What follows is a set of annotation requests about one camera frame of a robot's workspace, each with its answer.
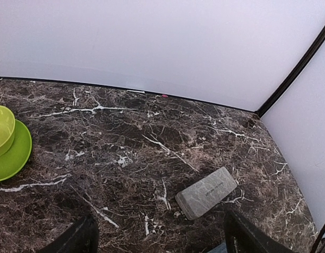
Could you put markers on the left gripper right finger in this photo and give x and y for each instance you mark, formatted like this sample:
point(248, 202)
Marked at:
point(243, 236)

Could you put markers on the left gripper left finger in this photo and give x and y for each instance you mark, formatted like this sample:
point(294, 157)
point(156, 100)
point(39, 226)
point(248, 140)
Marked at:
point(82, 236)

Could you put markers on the teal glasses case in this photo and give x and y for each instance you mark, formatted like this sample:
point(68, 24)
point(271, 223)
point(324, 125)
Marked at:
point(219, 249)
point(200, 197)

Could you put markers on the green plate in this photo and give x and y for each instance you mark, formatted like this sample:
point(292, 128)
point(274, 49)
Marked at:
point(17, 156)

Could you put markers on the green bowl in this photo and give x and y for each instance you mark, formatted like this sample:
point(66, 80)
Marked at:
point(7, 129)

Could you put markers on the right black frame post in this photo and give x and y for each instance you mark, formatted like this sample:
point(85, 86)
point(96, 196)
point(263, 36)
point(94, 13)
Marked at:
point(293, 75)

